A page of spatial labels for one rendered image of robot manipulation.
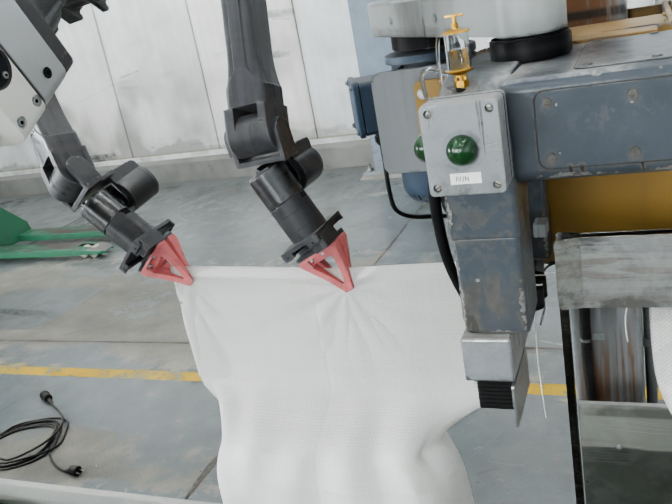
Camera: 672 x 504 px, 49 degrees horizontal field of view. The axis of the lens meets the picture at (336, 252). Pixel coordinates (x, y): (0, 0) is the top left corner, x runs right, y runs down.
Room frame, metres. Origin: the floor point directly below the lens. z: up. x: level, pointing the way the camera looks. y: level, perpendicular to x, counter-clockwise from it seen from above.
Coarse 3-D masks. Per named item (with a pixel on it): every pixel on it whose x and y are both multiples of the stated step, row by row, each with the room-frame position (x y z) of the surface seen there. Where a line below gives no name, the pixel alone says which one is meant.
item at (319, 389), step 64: (192, 320) 1.11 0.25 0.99; (256, 320) 1.05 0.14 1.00; (320, 320) 0.99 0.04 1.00; (384, 320) 0.95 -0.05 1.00; (448, 320) 0.92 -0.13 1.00; (256, 384) 1.06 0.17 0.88; (320, 384) 1.00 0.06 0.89; (384, 384) 0.96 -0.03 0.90; (448, 384) 0.93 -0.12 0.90; (256, 448) 0.98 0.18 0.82; (320, 448) 0.94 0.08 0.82; (384, 448) 0.91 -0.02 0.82; (448, 448) 0.92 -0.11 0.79
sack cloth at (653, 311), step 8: (656, 312) 0.81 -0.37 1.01; (664, 312) 0.81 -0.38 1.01; (656, 320) 0.81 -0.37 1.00; (664, 320) 0.81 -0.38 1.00; (656, 328) 0.81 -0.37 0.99; (664, 328) 0.81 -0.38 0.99; (656, 336) 0.81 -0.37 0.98; (664, 336) 0.81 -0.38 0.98; (656, 344) 0.81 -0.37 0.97; (664, 344) 0.80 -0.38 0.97; (656, 352) 0.81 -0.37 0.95; (664, 352) 0.80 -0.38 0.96; (656, 360) 0.81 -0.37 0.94; (664, 360) 0.80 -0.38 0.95; (656, 368) 0.81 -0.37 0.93; (664, 368) 0.80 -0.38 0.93; (656, 376) 0.81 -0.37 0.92; (664, 376) 0.80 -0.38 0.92; (664, 384) 0.80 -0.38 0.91; (664, 392) 0.80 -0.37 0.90; (664, 400) 0.81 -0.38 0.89
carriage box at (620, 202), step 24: (600, 24) 1.08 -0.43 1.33; (624, 24) 1.02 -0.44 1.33; (648, 24) 0.93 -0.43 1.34; (552, 192) 0.98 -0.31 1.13; (576, 192) 0.96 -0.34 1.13; (600, 192) 0.95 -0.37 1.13; (624, 192) 0.94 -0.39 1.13; (648, 192) 0.93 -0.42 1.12; (552, 216) 0.98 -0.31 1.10; (576, 216) 0.97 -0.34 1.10; (600, 216) 0.95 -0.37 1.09; (624, 216) 0.94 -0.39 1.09; (648, 216) 0.93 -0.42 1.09; (552, 240) 0.98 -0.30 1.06
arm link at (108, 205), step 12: (96, 192) 1.14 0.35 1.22; (108, 192) 1.16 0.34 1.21; (120, 192) 1.17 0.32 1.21; (84, 204) 1.15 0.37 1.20; (96, 204) 1.13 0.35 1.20; (108, 204) 1.13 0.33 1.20; (120, 204) 1.14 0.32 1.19; (84, 216) 1.14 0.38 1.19; (96, 216) 1.13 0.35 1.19; (108, 216) 1.12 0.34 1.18
